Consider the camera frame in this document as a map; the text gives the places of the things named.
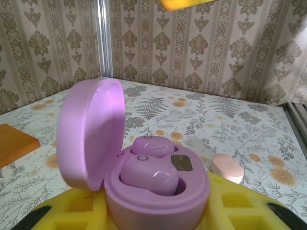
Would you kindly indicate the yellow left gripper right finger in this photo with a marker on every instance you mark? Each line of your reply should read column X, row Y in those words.
column 261, row 208

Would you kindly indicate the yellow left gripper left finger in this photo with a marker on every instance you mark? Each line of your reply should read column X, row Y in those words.
column 99, row 215

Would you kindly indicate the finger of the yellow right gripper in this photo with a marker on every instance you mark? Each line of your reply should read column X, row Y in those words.
column 182, row 3

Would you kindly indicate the peach pink earbud case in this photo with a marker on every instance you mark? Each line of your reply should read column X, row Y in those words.
column 226, row 167

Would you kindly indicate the pinkish purple earbud case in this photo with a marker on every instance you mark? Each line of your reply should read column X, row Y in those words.
column 84, row 134

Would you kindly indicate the orange wooden base board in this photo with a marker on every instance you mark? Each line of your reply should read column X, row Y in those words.
column 14, row 146

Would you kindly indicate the floral print tablecloth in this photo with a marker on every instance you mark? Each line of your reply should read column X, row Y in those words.
column 192, row 115

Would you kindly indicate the aluminium frame post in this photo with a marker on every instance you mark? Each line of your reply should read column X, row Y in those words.
column 104, row 36

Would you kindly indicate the aluminium table side rail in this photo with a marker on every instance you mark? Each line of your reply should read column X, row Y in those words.
column 297, row 124

